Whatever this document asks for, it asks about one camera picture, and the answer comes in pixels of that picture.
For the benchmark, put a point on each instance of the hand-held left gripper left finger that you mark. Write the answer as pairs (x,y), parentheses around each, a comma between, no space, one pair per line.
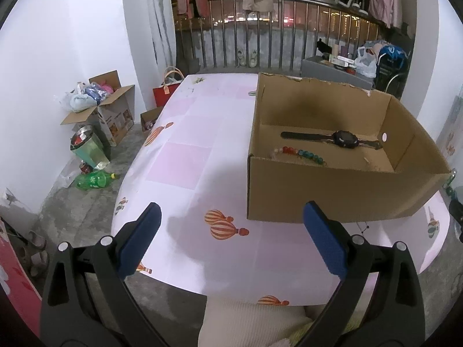
(139,240)

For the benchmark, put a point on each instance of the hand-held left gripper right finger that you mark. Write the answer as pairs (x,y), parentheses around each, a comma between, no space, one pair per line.
(323,240)

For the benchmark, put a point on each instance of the green plastic bottle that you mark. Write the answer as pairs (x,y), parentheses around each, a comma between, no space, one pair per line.
(92,180)

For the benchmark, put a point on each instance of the red can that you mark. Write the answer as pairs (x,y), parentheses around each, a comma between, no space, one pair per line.
(86,168)

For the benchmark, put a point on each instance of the green metal-rimmed trash bin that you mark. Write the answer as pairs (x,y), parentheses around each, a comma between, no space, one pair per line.
(90,151)

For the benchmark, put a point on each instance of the black wristwatch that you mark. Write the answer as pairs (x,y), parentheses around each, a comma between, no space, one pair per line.
(345,140)

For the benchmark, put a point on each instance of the pair of slippers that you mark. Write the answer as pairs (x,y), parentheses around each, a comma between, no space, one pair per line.
(36,240)

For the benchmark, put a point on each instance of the printed open cardboard box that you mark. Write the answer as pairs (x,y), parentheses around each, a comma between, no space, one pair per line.
(115,119)

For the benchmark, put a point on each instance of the small brown cardboard box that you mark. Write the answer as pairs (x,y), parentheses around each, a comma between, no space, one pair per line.
(150,117)

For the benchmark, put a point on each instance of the red printed board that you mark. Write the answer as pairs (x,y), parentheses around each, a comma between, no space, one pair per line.
(16,289)

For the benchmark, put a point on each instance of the red paper bag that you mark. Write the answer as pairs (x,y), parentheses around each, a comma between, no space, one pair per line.
(162,95)

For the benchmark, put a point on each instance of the white plastic bag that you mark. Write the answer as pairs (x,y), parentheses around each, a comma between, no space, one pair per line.
(366,63)
(77,103)

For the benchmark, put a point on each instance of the grey cabinet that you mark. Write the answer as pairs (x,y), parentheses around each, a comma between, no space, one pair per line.
(318,68)

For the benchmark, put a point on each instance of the clothes pile with blue bag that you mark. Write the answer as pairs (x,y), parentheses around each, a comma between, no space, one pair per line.
(392,52)

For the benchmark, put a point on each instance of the pair of pale shoes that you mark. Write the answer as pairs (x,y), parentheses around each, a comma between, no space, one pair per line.
(253,58)

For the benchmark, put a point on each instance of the white sheer curtain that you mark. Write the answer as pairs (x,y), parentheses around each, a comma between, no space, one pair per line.
(162,18)

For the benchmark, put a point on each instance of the metal balcony railing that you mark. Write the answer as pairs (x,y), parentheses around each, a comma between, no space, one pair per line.
(231,32)

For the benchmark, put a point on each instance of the metal frame chair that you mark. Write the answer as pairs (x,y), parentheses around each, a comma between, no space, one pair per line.
(392,79)

